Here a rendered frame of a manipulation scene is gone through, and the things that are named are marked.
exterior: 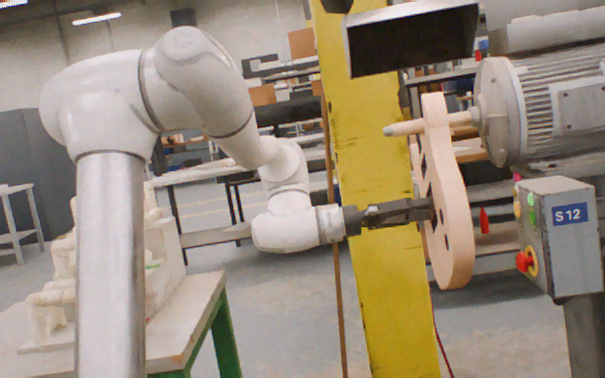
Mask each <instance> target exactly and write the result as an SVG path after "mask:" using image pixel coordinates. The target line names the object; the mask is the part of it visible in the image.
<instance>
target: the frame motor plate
mask: <svg viewBox="0 0 605 378"><path fill-rule="evenodd" d="M510 170H511V171H514V172H516V173H519V174H522V175H524V177H528V178H530V179H539V178H546V177H552V175H562V177H565V178H569V179H572V180H575V179H582V178H588V177H595V175H602V174H605V157H603V158H597V159H590V160H584V161H577V163H571V164H564V165H557V164H549V165H548V167H544V168H537V169H532V170H531V169H528V168H524V167H521V166H519V165H512V166H511V167H510Z"/></svg>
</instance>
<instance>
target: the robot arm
mask: <svg viewBox="0 0 605 378"><path fill-rule="evenodd" d="M41 93H42V94H40V97H39V103H38V108H39V115H40V118H42V122H43V124H44V127H45V129H46V130H47V132H48V133H49V135H50V136H51V137H52V138H53V139H54V140H56V141H58V142H59V143H61V144H62V145H65V146H66V149H67V153H68V155H70V157H71V159H72V160H73V163H74V164H75V165H76V166H77V167H78V168H77V209H76V281H75V337H74V378H147V373H146V291H145V209H144V167H145V166H146V164H147V163H148V160H149V158H150V157H151V154H153V150H154V146H155V144H156V142H157V139H158V137H159V131H163V130H170V129H183V128H199V129H200V130H201V131H202V132H203V133H204V135H205V136H206V137H208V138H209V139H211V140H212V141H213V142H214V143H216V144H217V145H218V146H219V147H220V149H222V150H223V151H224V152H225V153H226V154H227V155H228V156H229V157H230V158H231V159H232V160H233V161H236V163H237V164H238V165H240V166H242V167H244V168H247V169H257V168H258V171H259V174H260V179H261V183H262V188H264V189H265V192H266V196H267V200H268V211H267V212H262V213H260V214H259V215H257V216H256V217H255V219H254V220H253V221H252V223H251V224H252V237H253V241H254V244H255V247H256V248H257V249H258V250H259V251H260V252H264V253H293V252H299V251H304V250H309V249H311V248H313V247H316V245H321V244H327V243H334V242H340V241H341V242H342V241H343V236H345V237H346V238H349V237H356V236H360V235H362V228H360V227H368V230H373V229H379V228H387V227H396V226H405V225H406V226H407V225H409V223H413V222H421V221H428V220H431V215H429V210H435V208H434V202H433V197H424V198H418V199H412V198H411V197H408V198H401V199H396V200H391V201H385V202H379V203H369V205H367V207H368V208H366V209H365V210H360V211H358V209H357V206H356V205H355V203H353V205H346V206H341V209H339V207H338V205H337V203H334V205H326V206H317V207H312V206H311V202H310V195H309V189H310V186H309V175H308V169H307V164H306V158H304V155H303V153H302V151H301V149H300V147H299V145H298V144H297V143H296V142H295V141H293V140H290V139H286V138H280V139H276V138H274V137H271V136H262V137H259V133H258V129H257V125H256V119H255V113H254V107H253V103H252V100H251V97H250V94H248V90H247V86H246V83H245V81H244V79H243V76H242V74H241V73H240V71H239V69H238V67H237V66H236V63H234V61H233V60H232V58H231V57H230V56H229V54H228V53H227V52H226V51H225V49H224V47H223V46H222V45H220V44H219V43H218V42H217V41H216V40H214V39H213V38H212V37H211V35H209V34H208V33H205V32H204V31H202V30H201V29H198V28H196V27H178V28H175V29H172V30H170V31H169V32H167V33H165V34H164V35H163V36H162V38H161V39H160V40H159V41H158V42H157V43H156V45H155V47H150V48H145V49H131V50H122V52H117V53H112V54H107V55H103V56H99V57H94V58H90V59H87V60H84V61H80V62H77V63H75V64H73V66H71V67H68V68H66V69H64V70H62V71H61V72H59V73H58V74H57V75H54V76H53V77H52V78H51V80H49V81H48V82H47V83H46V84H45V86H44V88H43V90H41Z"/></svg>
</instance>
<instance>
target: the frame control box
mask: <svg viewBox="0 0 605 378"><path fill-rule="evenodd" d="M514 185H517V186H518V188H519V199H516V198H515V196H514V203H515V202H517V203H518V206H519V211H520V215H519V218H518V216H517V215H516V220H517V228H518V237H519V246H520V252H523V253H524V254H525V256H532V257H533V261H534V266H530V267H529V269H528V272H523V274H524V275H525V276H527V277H528V278H529V279H530V280H531V281H532V282H534V283H535V284H536V285H537V286H538V288H539V289H542V290H543V291H544V292H545V293H546V294H547V295H549V296H550V297H551V299H552V303H554V304H555V305H557V306H561V305H563V304H565V303H566V302H568V301H569V299H570V298H571V297H573V296H579V295H587V294H595V293H602V292H605V285H604V275H603V265H602V260H603V257H604V256H605V243H604V244H603V247H602V248H601V244H600V234H599V224H598V213H597V204H596V193H595V187H593V186H592V185H589V184H586V183H583V182H578V181H575V180H572V179H569V178H565V177H562V175H552V177H546V178H539V179H533V180H527V181H520V182H515V183H514ZM530 192H532V193H533V194H534V198H535V207H534V208H532V207H531V206H530V203H529V201H528V196H529V193H530ZM531 210H532V211H533V213H534V215H535V226H532V225H531V222H530V219H529V212H530V211H531Z"/></svg>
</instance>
